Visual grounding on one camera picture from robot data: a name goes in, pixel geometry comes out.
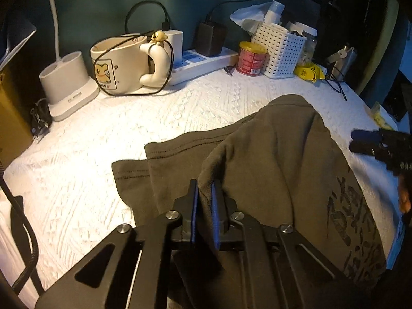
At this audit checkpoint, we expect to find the beige paper tag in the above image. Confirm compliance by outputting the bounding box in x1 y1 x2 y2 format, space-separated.
327 49 346 65

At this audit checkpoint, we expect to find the red can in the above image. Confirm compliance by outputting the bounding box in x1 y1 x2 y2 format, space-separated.
236 41 268 76

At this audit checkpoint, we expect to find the white desk lamp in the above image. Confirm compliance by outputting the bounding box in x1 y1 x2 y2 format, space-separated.
39 0 100 122

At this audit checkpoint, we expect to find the steel thermos tumbler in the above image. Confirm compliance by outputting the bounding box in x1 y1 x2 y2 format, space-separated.
335 46 358 78

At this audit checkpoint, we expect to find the white charger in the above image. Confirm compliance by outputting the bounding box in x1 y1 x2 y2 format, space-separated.
162 30 184 55

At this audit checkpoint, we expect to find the white perforated plastic basket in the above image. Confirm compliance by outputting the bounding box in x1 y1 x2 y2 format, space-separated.
251 22 307 79

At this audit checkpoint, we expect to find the brown t-shirt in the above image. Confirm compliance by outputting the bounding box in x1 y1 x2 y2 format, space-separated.
111 94 387 309

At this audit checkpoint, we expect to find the yellow duck snack packet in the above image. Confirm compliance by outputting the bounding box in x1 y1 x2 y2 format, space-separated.
294 64 326 84

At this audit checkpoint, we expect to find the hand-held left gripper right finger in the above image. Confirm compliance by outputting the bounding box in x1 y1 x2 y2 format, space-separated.
211 178 375 309

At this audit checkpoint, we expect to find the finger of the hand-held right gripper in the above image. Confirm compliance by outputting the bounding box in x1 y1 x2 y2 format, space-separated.
349 141 380 156
351 128 381 142

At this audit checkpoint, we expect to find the white tissue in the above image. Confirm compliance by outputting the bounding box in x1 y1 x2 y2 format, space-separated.
230 2 274 34

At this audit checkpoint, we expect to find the white textured tablecloth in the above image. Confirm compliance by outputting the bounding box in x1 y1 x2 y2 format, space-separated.
0 67 403 300

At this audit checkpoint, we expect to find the yellow tissue pack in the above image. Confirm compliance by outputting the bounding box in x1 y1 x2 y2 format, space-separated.
364 101 400 132

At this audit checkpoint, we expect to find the black braided cable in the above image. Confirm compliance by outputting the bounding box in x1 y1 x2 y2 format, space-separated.
0 158 46 297

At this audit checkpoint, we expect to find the clear jar with white lid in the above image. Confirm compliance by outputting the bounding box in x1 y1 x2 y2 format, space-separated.
291 22 318 68

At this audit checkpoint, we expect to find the black USB cable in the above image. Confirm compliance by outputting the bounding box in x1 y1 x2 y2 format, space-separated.
325 67 348 101

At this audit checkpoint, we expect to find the cream cartoon mug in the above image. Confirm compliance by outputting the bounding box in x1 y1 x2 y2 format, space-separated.
89 31 171 95

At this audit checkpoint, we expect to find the white power strip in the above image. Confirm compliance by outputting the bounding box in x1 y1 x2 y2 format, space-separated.
167 47 240 86

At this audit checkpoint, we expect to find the black tangled cord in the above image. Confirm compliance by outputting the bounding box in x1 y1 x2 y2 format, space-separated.
30 98 53 139

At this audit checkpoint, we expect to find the cardboard box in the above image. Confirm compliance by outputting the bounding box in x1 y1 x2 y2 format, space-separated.
0 58 34 168

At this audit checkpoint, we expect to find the person's right hand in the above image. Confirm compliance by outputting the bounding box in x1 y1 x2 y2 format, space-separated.
397 174 412 213

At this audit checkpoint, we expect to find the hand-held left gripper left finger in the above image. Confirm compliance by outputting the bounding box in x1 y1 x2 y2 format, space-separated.
35 178 198 309

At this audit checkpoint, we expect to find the black charger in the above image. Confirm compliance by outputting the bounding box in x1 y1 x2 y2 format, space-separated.
196 22 227 57

